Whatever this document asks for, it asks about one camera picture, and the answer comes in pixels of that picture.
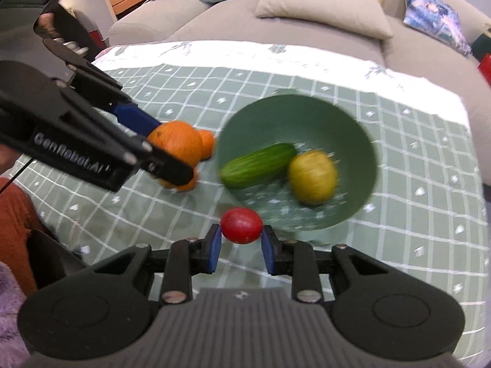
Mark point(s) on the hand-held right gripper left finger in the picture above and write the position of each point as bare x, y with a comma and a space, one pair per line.
214, 251

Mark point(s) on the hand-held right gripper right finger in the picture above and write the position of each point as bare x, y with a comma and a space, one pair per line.
267, 253

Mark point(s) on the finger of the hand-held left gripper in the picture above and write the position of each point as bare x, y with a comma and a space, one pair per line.
172, 168
136, 117

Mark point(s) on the orange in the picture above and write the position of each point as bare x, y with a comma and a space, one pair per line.
190, 187
208, 143
178, 142

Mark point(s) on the red tomato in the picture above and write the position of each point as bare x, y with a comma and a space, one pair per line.
241, 225

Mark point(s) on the green cucumber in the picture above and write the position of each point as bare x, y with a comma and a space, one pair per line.
257, 165

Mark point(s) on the yellow pear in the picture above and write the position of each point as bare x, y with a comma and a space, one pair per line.
312, 178

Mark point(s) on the green bowl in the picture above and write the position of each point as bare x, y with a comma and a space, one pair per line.
326, 122

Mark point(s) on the person's rust orange pants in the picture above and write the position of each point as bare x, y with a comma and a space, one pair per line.
17, 226

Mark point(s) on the green checked tablecloth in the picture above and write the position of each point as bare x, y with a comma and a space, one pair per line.
402, 184

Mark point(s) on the beige sofa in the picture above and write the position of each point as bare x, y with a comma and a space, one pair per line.
314, 38

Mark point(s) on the purple fluffy cloth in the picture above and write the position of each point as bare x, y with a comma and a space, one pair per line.
9, 314

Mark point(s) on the beige pillow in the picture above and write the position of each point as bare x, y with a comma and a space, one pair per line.
326, 7

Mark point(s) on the red box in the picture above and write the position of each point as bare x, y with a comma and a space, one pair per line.
485, 69

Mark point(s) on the blue printed pillow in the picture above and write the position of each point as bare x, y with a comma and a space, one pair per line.
433, 17

